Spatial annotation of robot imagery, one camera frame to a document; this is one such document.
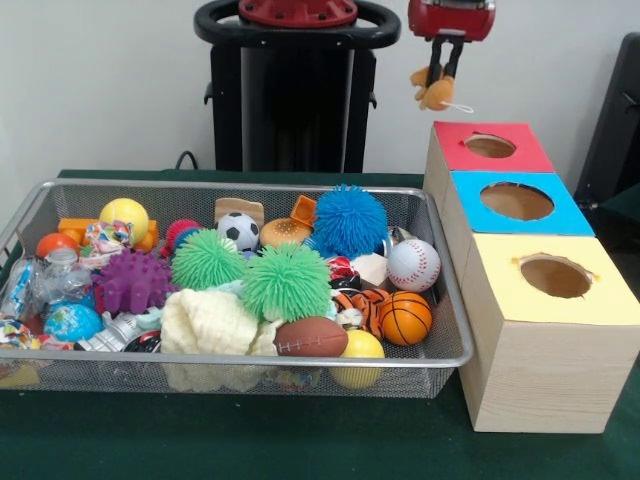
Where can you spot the brown football toy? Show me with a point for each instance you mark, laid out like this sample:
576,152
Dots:
310,337

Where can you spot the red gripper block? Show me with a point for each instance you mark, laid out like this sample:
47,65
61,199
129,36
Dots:
450,20

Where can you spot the green cloth side table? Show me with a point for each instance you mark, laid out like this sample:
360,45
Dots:
627,197

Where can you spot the white baseball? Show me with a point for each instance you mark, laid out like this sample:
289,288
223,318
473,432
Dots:
412,264

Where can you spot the black and white soccer ball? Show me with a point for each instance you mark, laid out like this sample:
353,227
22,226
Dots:
239,231

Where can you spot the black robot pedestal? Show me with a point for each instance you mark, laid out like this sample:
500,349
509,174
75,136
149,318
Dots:
230,100

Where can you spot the silver mesh bin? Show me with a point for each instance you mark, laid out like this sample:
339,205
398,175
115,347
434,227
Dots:
400,375

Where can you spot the black upright panel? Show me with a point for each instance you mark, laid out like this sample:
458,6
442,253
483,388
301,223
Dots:
615,115

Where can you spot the wooden three-hole box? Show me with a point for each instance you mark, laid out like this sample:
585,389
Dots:
540,370

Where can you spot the cream knitted cloth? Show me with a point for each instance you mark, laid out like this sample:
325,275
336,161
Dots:
205,322

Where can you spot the dark green tablecloth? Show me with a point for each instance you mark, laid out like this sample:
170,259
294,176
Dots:
250,440

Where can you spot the yellow smooth ball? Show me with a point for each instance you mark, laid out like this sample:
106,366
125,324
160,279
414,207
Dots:
362,347

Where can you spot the orange basketball toy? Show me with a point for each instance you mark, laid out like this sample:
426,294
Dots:
405,317

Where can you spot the small plush monkey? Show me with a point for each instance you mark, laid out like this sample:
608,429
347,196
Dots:
440,92

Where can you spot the blue spiky rubber ball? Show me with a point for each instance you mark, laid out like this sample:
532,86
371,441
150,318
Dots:
350,220

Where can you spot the purple knobbly ball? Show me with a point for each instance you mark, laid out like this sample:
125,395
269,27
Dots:
132,282

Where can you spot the green spiky rubber ball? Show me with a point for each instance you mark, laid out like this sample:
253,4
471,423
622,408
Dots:
210,260
285,280

